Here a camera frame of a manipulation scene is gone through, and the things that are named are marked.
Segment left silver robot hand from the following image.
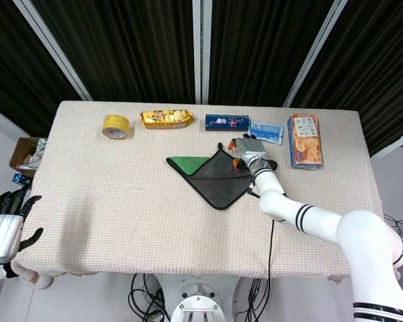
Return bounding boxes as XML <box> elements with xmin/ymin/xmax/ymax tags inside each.
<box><xmin>0</xmin><ymin>182</ymin><xmax>44</xmax><ymax>264</ymax></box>

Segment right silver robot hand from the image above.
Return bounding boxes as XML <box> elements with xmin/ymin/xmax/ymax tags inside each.
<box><xmin>228</xmin><ymin>133</ymin><xmax>278</xmax><ymax>173</ymax></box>

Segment green and black cloth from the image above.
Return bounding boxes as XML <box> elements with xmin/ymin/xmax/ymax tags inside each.
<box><xmin>165</xmin><ymin>142</ymin><xmax>255</xmax><ymax>211</ymax></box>

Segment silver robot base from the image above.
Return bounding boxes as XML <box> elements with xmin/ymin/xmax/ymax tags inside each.
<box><xmin>153</xmin><ymin>273</ymin><xmax>244</xmax><ymax>322</ymax></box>

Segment light blue tissue packet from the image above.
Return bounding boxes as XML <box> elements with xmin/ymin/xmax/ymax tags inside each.
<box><xmin>247</xmin><ymin>120</ymin><xmax>285</xmax><ymax>146</ymax></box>

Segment dark blue long box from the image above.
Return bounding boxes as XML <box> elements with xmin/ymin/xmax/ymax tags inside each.
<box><xmin>205</xmin><ymin>113</ymin><xmax>250</xmax><ymax>132</ymax></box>

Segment small blue box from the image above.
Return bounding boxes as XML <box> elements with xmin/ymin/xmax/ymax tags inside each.
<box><xmin>11</xmin><ymin>172</ymin><xmax>32</xmax><ymax>186</ymax></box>

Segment blue orange biscuit box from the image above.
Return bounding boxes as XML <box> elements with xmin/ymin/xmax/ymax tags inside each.
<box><xmin>287</xmin><ymin>113</ymin><xmax>324</xmax><ymax>170</ymax></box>

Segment brown cardboard box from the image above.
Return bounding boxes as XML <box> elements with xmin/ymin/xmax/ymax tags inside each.
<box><xmin>9</xmin><ymin>136</ymin><xmax>44</xmax><ymax>178</ymax></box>

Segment beige waffle tablecloth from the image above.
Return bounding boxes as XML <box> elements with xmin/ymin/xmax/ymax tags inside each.
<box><xmin>11</xmin><ymin>101</ymin><xmax>384</xmax><ymax>280</ymax></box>

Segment gold snack packet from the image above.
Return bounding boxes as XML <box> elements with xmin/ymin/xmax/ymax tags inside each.
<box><xmin>140</xmin><ymin>109</ymin><xmax>195</xmax><ymax>130</ymax></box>

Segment yellow tape roll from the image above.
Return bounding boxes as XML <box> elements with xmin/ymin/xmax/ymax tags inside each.
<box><xmin>101</xmin><ymin>114</ymin><xmax>130</xmax><ymax>140</ymax></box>

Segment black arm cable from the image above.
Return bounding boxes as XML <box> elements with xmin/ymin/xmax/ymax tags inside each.
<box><xmin>247</xmin><ymin>182</ymin><xmax>277</xmax><ymax>281</ymax></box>

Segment black floor cables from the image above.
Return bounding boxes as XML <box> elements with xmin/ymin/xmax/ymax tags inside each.
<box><xmin>127</xmin><ymin>272</ymin><xmax>171</xmax><ymax>322</ymax></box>

